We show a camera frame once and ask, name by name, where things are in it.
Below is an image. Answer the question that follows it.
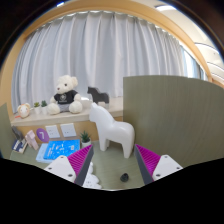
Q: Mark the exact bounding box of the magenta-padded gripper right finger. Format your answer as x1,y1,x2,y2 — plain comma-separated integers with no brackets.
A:
133,144,183,186

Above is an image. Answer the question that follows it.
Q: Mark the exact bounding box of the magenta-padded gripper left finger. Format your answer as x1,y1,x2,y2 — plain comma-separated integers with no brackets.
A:
44,144,95,187

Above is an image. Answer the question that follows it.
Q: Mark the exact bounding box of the small black charger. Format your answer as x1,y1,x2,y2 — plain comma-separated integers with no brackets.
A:
119,172,130,183

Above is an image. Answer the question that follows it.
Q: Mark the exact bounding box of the blue printed book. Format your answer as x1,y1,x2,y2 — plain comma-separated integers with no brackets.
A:
43,139,81,161

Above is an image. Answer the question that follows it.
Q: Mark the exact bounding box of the white cloud-shaped power strip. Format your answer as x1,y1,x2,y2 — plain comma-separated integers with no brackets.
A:
81,161,103,190

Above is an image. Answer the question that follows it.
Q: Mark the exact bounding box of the small potted plant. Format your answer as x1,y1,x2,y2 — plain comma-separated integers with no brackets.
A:
33,101,41,115
40,100,49,116
80,130,92,149

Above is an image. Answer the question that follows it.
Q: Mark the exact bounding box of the purple round number disc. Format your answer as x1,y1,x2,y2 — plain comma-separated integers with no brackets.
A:
35,127,50,144

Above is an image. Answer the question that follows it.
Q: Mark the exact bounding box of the pink horse figure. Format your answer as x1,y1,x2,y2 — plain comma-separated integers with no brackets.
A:
25,129,40,151

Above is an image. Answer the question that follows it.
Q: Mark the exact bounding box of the dark striped book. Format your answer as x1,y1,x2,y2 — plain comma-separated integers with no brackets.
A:
11,138,28,154

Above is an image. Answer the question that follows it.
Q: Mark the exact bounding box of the olive desk partition panel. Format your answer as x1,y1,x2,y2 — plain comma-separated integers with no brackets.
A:
0,102,16,159
122,74,224,168

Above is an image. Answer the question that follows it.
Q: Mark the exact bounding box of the dark brown horse figure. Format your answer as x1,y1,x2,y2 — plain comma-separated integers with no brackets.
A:
11,125,25,143

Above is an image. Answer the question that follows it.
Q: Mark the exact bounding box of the large white horse figure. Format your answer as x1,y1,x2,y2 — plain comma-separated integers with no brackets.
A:
88,102,136,159

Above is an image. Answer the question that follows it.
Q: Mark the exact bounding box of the small orange-white plush toy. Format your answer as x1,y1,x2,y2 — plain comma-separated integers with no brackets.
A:
16,102,32,119

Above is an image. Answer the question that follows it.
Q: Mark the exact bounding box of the white teddy bear, black shirt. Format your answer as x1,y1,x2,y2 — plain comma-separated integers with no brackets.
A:
46,74,84,115

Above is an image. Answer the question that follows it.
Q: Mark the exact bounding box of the black horse figure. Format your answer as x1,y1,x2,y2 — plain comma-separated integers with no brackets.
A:
87,86,110,107

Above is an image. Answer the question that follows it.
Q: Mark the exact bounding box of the grey-white curtain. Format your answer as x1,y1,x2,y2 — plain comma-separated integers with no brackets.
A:
11,10,204,111

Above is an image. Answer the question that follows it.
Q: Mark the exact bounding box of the white wall socket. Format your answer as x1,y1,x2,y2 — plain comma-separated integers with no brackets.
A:
44,124,61,139
59,122,78,138

